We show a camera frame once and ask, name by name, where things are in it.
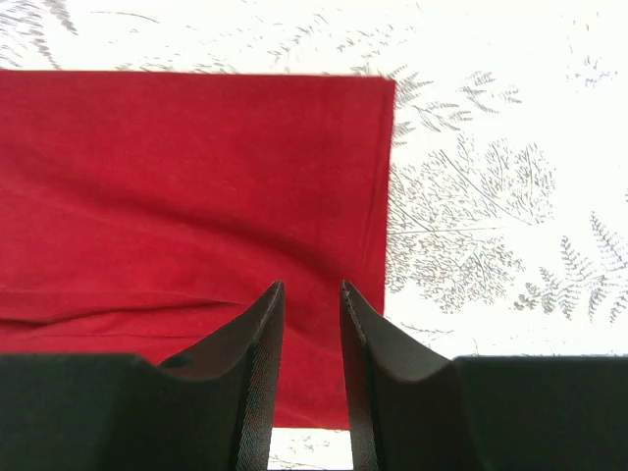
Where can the floral patterned table mat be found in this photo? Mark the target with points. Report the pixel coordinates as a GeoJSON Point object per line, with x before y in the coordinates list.
{"type": "Point", "coordinates": [507, 195]}

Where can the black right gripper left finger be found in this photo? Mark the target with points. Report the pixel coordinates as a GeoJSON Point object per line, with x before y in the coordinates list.
{"type": "Point", "coordinates": [209, 407]}

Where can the dark red t-shirt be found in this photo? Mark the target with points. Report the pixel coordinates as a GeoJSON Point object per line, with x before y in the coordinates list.
{"type": "Point", "coordinates": [142, 211]}

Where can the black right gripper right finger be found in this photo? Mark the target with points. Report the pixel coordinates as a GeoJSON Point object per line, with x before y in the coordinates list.
{"type": "Point", "coordinates": [410, 408]}

